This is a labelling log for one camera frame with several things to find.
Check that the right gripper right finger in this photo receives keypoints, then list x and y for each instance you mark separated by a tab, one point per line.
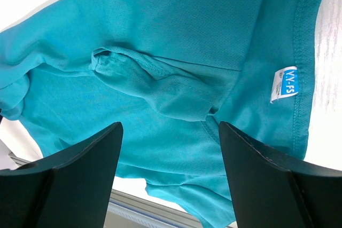
272	189

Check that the aluminium mounting rail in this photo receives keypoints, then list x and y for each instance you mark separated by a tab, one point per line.
126	210

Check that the teal t shirt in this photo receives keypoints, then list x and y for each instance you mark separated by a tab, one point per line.
170	71

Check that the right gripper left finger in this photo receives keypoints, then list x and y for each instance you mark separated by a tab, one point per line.
70	188

